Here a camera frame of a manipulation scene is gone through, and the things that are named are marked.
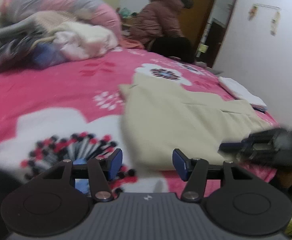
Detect blue denim jeans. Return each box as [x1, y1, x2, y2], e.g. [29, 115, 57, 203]
[30, 43, 67, 70]

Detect salmon orange cloth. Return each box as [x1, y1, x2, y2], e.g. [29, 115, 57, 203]
[121, 38, 144, 49]

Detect plaid flannel shirt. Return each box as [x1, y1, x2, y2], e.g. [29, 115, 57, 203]
[0, 34, 44, 71]

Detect cream fleece garment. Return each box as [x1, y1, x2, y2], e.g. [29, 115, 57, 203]
[51, 22, 119, 59]

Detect grey sweater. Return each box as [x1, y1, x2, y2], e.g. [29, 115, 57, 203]
[0, 18, 46, 38]

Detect pink checkered knit blanket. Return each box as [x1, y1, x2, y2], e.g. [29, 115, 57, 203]
[31, 11, 78, 33]

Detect pink floral bed blanket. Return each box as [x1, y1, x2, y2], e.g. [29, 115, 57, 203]
[0, 44, 280, 198]

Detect brown wooden door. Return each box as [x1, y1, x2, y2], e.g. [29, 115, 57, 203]
[179, 0, 213, 48]

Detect person in mauve puffer coat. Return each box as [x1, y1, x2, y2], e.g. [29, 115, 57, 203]
[129, 0, 195, 63]

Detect white pale pink garment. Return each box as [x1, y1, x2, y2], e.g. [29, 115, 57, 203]
[53, 31, 89, 61]

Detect folded white towel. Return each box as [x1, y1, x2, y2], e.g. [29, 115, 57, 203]
[218, 76, 267, 112]

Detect beige zip-up jacket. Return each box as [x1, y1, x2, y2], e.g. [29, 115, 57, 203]
[119, 74, 271, 171]

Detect pink grey rolled duvet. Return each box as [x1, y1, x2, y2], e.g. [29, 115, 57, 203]
[1, 0, 122, 41]

